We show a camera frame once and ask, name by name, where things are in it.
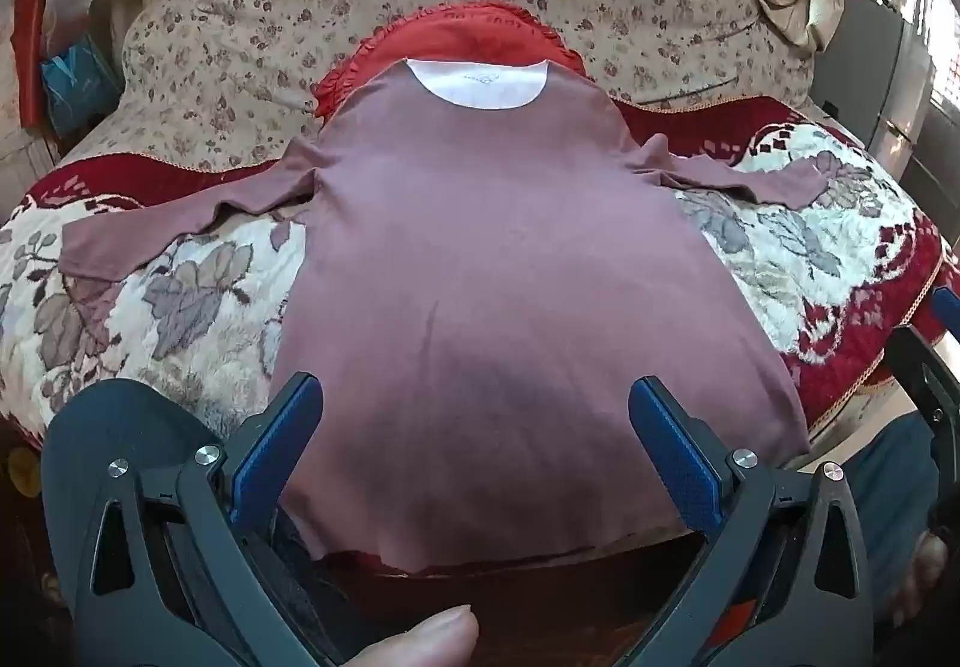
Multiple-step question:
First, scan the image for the red hanging cloth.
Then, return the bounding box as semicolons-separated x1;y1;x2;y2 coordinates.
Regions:
11;0;50;128

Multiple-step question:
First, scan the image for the person's left hand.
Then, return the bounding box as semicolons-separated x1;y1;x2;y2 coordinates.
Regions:
351;605;481;667

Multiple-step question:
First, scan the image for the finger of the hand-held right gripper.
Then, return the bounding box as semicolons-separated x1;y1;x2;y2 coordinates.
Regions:
887;324;960;465
932;287;960;343

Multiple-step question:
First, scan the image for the red and white floral blanket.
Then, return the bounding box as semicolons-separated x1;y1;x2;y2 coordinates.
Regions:
0;97;950;480

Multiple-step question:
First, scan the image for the red ruffled cushion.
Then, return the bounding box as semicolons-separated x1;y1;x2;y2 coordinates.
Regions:
311;1;593;117

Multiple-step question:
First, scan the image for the blue bag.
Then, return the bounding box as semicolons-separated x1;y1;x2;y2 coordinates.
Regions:
41;33;125;139

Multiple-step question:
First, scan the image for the grey cabinet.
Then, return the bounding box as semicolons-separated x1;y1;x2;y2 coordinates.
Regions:
814;0;942;147

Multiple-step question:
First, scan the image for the mauve long-sleeve shirt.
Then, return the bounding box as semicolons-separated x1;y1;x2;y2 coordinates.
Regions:
60;58;833;574

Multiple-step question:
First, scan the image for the person's jeans leg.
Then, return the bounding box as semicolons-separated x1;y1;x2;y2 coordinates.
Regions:
844;412;942;567

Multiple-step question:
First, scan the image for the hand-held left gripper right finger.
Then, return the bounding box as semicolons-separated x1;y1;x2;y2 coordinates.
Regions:
628;376;876;667

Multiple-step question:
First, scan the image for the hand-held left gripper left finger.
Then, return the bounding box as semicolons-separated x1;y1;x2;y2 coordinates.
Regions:
67;372;338;667

